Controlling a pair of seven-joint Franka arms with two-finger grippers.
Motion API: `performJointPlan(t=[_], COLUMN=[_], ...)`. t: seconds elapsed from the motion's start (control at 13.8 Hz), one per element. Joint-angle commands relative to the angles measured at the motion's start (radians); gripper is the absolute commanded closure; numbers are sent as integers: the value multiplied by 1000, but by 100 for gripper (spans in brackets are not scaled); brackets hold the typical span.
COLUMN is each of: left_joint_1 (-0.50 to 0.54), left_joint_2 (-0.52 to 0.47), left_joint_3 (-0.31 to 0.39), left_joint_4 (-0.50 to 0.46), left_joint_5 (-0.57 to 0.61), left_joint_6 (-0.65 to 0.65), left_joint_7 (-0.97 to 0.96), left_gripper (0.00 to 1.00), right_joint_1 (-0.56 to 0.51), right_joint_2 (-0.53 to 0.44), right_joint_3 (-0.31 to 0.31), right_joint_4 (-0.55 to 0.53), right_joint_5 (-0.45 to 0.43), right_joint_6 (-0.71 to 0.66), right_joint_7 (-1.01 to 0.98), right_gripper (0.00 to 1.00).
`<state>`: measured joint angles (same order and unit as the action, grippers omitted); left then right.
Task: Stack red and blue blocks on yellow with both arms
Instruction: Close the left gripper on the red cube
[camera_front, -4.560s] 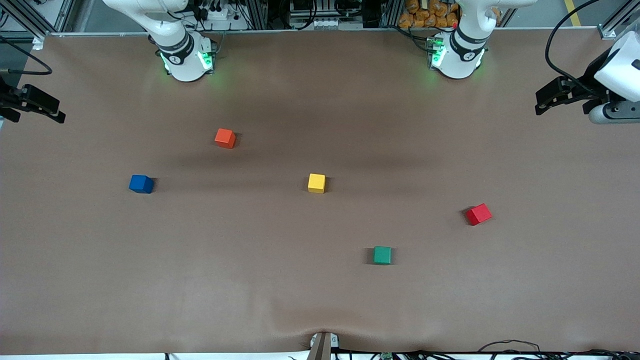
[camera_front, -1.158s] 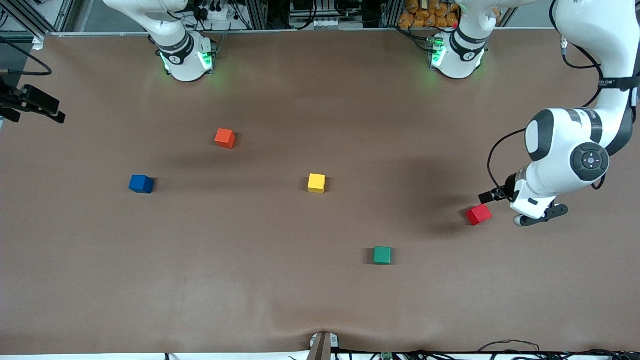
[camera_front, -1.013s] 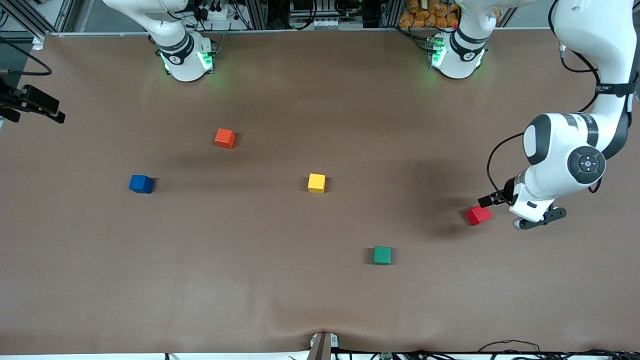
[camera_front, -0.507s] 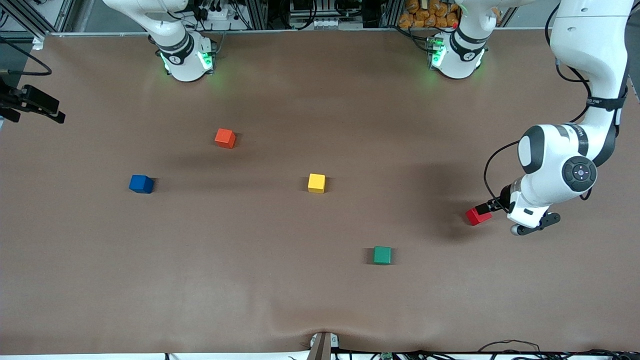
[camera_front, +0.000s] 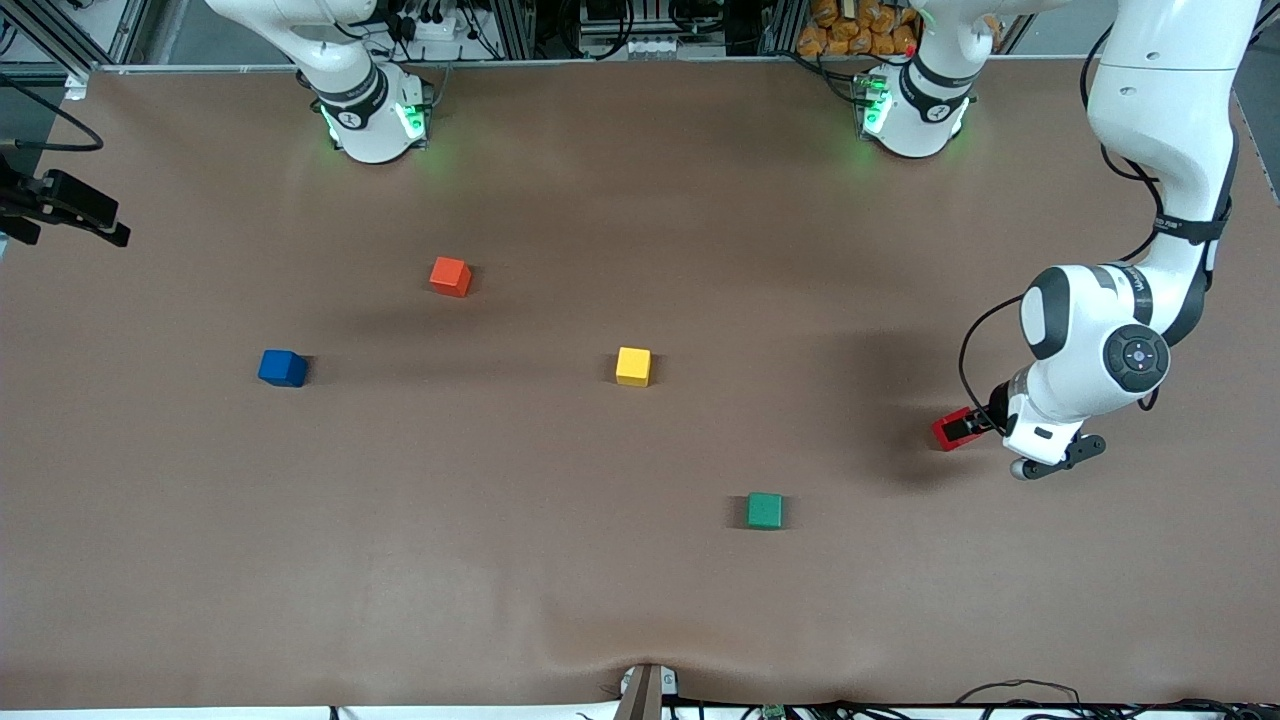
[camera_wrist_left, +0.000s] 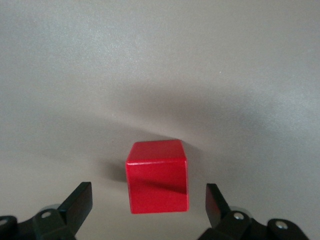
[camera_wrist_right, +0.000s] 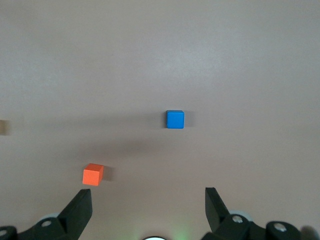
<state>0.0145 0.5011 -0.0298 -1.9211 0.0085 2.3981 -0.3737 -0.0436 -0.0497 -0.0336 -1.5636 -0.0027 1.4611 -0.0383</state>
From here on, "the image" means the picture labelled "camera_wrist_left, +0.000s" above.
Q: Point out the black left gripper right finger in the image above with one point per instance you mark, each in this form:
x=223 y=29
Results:
x=215 y=207

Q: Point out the red wooden cube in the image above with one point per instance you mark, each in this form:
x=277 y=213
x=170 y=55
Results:
x=157 y=180

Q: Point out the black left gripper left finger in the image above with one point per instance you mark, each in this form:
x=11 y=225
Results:
x=77 y=205

